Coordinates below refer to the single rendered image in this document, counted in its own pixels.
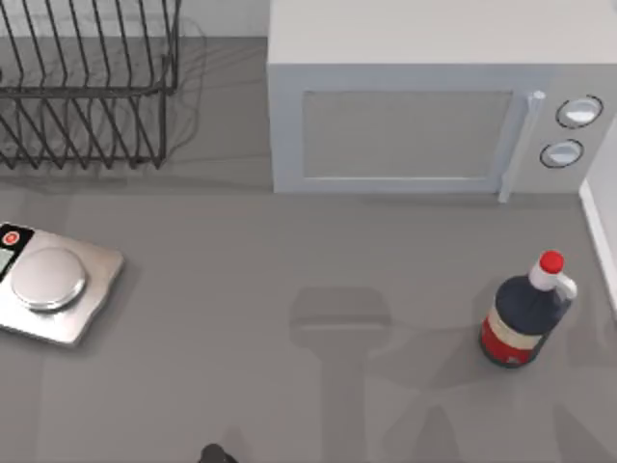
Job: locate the dark bottle with red cap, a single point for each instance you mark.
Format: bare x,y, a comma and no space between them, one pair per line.
523,318

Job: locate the pale microwave oven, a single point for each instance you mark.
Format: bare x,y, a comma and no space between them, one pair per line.
400,72

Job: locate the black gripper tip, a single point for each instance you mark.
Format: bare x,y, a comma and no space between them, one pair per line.
215,454

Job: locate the white microwave knob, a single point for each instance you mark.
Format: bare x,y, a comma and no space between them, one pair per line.
560,153
578,112

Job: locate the silver kitchen scale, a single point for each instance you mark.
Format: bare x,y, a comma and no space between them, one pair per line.
53,284

